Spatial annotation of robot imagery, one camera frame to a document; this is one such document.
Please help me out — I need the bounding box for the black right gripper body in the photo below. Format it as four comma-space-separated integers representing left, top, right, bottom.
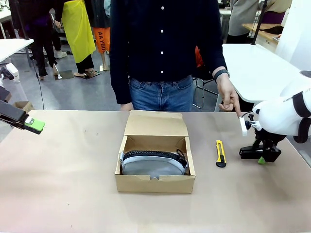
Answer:
254, 130, 287, 163

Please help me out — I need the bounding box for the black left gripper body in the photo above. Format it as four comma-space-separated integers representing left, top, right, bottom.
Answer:
0, 100, 27, 131

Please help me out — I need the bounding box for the brown cardboard box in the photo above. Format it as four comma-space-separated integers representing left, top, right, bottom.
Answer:
114, 109, 196, 194

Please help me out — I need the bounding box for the grey pouch with black zipper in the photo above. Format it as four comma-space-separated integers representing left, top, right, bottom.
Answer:
120, 149, 190, 176

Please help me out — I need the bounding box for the person's left forearm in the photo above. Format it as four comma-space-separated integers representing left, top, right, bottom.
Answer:
205, 46, 229, 76

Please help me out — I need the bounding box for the person's right forearm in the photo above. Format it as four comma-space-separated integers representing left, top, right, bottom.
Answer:
109, 55, 134, 105

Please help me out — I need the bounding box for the small cardboard box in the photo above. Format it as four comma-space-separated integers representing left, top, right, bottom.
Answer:
12, 100, 35, 114

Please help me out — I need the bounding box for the person's left hand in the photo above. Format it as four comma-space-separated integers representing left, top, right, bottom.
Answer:
216, 77, 243, 119

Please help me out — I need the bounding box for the yellow utility knife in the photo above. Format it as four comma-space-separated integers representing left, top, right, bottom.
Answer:
215, 139, 227, 168

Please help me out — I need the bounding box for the white device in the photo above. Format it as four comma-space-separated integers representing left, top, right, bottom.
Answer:
0, 62, 20, 83

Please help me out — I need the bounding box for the dark floor plate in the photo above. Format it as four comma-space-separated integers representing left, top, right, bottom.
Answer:
54, 69, 75, 81
82, 69, 102, 80

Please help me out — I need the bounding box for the small white table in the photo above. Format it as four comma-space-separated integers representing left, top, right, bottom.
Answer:
0, 38, 35, 63

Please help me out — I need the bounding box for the person in dark purple clothes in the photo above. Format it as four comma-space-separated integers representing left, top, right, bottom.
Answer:
23, 0, 60, 81

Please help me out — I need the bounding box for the large white table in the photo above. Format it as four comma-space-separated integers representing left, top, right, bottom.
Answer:
214, 43, 303, 113

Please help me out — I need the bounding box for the black wristwatch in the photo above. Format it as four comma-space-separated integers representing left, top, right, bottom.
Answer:
213, 69, 230, 83

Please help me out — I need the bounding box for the metal chair with black seat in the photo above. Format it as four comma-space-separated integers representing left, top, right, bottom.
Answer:
191, 75, 219, 109

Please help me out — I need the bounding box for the black stand pole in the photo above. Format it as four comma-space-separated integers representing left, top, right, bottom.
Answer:
8, 0, 31, 41
250, 0, 268, 46

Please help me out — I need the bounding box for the person in yellow apron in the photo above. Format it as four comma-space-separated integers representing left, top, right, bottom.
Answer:
54, 0, 98, 78

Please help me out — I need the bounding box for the person in orange shorts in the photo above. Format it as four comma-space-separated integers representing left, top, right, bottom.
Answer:
92, 0, 112, 72

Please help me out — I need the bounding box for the white partition board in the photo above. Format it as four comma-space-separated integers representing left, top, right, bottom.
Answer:
275, 0, 311, 71

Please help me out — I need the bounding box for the wooden table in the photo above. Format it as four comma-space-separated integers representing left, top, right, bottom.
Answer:
242, 23, 285, 46

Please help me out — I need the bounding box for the person in grey top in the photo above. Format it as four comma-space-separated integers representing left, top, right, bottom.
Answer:
227, 0, 261, 45

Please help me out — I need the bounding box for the person in beige purple clothes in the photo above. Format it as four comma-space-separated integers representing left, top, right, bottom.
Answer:
260, 0, 292, 25

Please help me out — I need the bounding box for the person in dark shirt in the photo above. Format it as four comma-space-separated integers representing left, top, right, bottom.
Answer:
109, 0, 228, 112

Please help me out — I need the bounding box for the white wrist camera with mount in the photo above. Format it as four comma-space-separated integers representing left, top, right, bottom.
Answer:
239, 113, 259, 137

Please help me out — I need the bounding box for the thin black cable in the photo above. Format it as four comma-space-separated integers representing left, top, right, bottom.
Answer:
30, 41, 46, 110

